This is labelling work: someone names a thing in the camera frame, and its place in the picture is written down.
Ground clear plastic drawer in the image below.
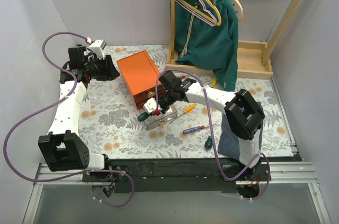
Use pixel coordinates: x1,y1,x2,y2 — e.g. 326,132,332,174
140,105,177,130

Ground green handled screwdriver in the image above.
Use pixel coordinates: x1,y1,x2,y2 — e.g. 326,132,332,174
137,112,151,122

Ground orange drawer box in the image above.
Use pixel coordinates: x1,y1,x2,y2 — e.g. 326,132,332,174
117,50,159,110

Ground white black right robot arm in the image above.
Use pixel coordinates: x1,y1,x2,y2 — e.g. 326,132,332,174
156,69,265,180

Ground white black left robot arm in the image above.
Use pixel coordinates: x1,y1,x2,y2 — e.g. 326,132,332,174
38,40,120,182

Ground floral patterned table mat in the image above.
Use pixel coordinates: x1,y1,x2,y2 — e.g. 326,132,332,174
50,44,299,160

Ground stubby green screwdriver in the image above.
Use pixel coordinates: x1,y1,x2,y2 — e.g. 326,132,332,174
204,136,213,149

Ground blue grey folded cloth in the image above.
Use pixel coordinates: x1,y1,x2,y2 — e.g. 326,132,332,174
218,102,263,162

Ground green shorts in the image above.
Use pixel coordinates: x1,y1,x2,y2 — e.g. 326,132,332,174
174,0,238,92

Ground yellow clothes hanger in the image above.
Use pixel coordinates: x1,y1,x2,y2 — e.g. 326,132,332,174
198,0,222,26

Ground wooden clothes rack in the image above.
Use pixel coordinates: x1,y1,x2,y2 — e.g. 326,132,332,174
166,0,302,79

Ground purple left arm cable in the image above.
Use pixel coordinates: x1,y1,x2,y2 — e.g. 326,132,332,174
3,31,135,208

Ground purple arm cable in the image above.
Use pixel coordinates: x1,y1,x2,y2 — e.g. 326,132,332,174
155,69,272,200
3,31,135,208

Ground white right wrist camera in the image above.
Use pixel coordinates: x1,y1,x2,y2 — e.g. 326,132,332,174
143,97,162,115

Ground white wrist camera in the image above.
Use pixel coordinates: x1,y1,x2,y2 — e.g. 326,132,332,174
143,97,162,115
88,40,106,59

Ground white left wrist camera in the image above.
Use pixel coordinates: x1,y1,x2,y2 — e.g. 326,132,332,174
88,40,106,59

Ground orange handled screwdriver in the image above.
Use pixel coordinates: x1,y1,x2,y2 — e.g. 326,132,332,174
178,104,195,118

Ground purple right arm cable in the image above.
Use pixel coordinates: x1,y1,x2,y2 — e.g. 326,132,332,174
155,69,272,200

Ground blue red handled screwdriver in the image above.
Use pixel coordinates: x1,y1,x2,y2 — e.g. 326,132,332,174
183,126,208,135

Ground yellow handled screwdriver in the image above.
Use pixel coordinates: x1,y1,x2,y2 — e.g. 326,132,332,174
211,77,217,87

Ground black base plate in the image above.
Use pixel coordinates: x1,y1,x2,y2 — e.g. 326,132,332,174
70,155,302,198

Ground aluminium frame rail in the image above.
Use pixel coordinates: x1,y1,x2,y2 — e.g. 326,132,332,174
24,162,331,223

